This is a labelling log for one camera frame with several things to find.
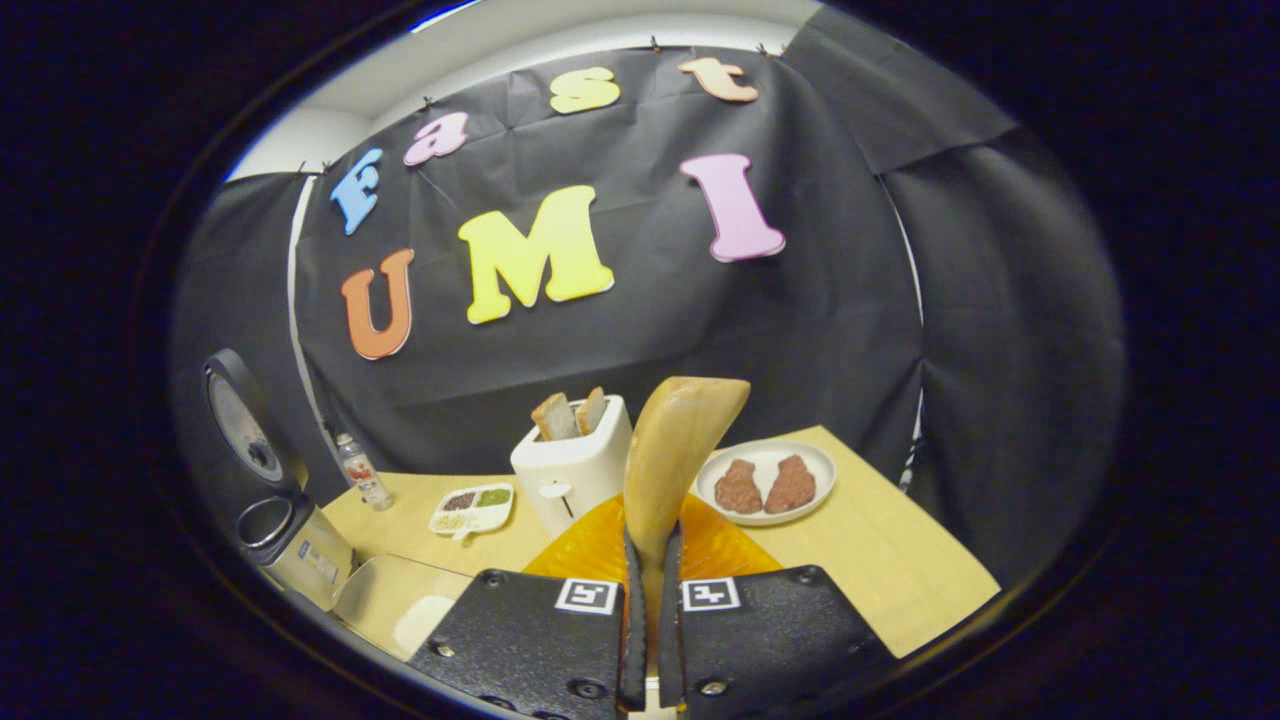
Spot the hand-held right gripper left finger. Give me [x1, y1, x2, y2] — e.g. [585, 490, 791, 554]
[408, 495, 649, 716]

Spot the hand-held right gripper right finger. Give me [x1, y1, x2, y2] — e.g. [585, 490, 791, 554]
[658, 495, 896, 716]

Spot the clear box of rice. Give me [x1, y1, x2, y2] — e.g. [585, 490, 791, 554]
[330, 555, 476, 661]

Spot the wooden spoon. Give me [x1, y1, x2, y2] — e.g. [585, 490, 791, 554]
[622, 376, 751, 691]

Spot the dark grey rice cooker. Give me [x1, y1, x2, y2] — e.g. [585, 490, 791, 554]
[200, 348, 356, 613]

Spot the white divided grain dish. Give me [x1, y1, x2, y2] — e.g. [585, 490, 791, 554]
[428, 483, 516, 541]

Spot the brown meat piece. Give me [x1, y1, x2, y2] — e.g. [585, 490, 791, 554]
[714, 459, 764, 516]
[764, 455, 817, 515]

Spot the white toaster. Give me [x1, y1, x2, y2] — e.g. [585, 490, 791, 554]
[510, 393, 636, 541]

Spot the white round plate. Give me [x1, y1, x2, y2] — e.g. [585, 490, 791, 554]
[695, 440, 837, 528]

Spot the small clear bottle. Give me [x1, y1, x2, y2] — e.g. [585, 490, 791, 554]
[335, 432, 394, 513]

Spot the black backdrop cloth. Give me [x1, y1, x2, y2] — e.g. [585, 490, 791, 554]
[170, 5, 1126, 591]

